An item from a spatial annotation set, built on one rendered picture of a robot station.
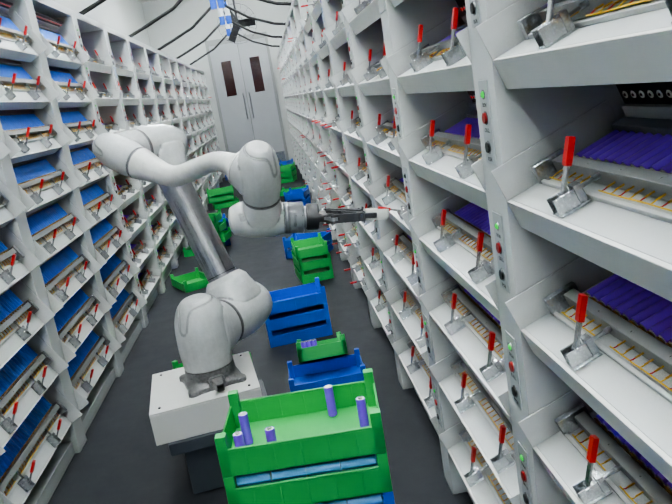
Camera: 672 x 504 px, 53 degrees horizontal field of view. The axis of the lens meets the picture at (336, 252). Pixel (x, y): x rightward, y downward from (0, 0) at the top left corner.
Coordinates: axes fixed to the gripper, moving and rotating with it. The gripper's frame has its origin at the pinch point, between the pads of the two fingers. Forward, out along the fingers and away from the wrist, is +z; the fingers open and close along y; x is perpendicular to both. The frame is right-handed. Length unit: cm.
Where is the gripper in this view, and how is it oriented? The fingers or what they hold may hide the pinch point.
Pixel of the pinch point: (376, 213)
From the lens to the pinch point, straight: 194.4
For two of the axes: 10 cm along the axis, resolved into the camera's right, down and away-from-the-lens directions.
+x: -0.3, -9.8, -2.2
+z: 9.9, -0.5, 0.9
